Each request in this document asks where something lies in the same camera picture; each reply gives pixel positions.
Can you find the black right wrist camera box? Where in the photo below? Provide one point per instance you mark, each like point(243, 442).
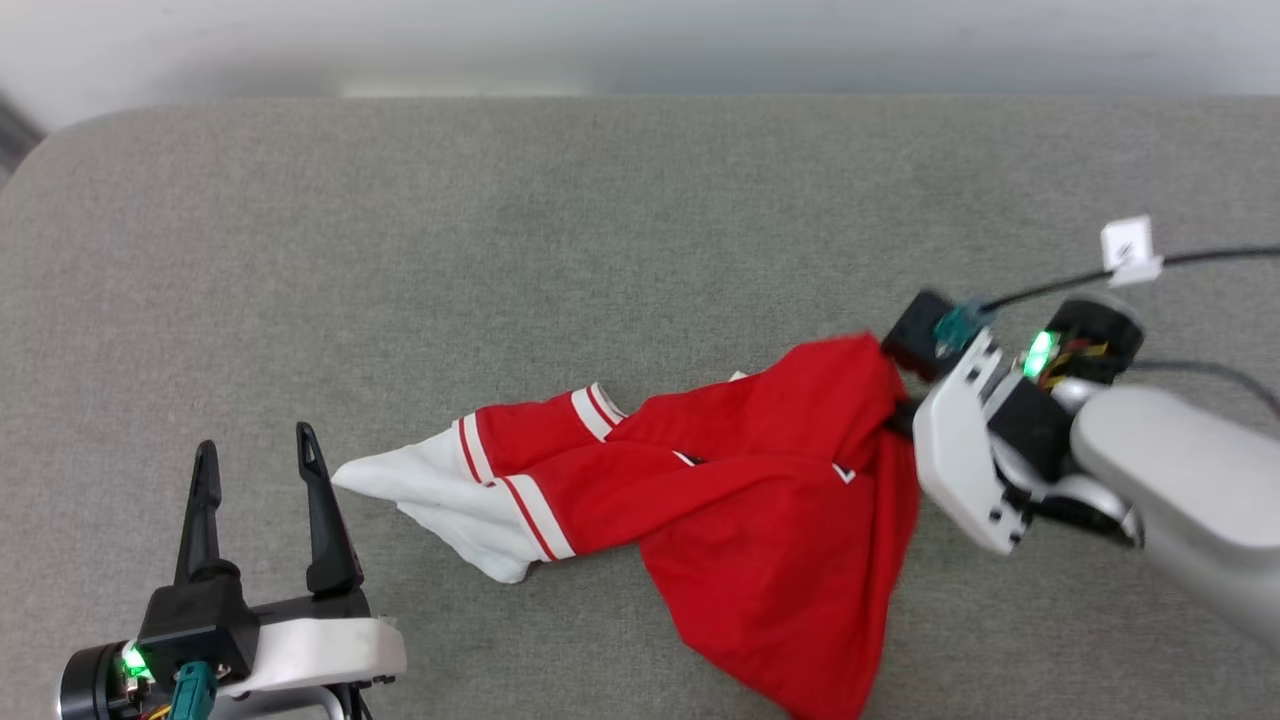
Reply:
point(912, 335)

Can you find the red and white basketball jersey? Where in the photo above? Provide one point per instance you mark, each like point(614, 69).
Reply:
point(760, 500)

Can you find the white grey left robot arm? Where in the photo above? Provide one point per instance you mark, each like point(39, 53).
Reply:
point(90, 685)

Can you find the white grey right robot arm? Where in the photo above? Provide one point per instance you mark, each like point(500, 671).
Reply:
point(1180, 480)

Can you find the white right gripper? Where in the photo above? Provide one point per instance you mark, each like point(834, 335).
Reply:
point(960, 460)

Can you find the grey fabric sofa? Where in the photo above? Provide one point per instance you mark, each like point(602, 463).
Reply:
point(600, 250)

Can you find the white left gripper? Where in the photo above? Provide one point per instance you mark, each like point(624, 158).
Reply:
point(320, 650)

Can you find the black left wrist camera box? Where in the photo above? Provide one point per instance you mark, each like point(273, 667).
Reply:
point(195, 620)

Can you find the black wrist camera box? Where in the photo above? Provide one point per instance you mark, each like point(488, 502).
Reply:
point(912, 335)
point(195, 620)

